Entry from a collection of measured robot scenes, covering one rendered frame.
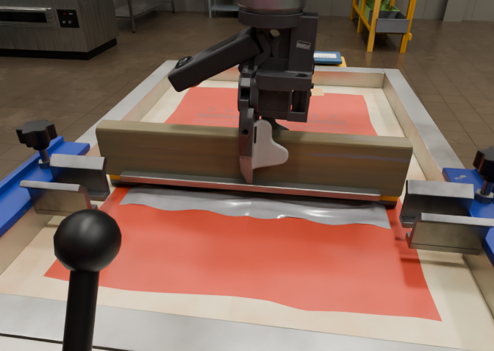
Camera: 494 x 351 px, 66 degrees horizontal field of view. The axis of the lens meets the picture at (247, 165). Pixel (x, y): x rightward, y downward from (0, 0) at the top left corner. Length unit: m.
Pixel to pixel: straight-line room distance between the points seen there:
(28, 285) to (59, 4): 4.60
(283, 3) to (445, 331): 0.35
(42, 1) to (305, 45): 4.73
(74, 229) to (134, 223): 0.34
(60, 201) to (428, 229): 0.41
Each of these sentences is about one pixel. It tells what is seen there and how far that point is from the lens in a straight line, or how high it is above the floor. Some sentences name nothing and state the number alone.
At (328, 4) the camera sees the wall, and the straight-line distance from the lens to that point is 7.64.
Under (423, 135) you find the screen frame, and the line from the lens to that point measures 0.68.
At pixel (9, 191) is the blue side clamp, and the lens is 0.55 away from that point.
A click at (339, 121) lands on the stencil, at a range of 0.78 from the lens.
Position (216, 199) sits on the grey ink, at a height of 0.96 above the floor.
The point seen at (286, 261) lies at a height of 0.95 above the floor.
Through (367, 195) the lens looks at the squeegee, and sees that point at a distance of 0.51.
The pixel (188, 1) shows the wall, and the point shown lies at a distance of 8.07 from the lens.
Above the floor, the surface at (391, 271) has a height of 0.95.
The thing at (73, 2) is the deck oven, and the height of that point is 0.64.
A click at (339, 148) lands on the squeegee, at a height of 1.04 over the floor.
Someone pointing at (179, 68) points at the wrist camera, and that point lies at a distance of 0.46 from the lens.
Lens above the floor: 1.27
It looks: 31 degrees down
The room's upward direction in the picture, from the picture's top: straight up
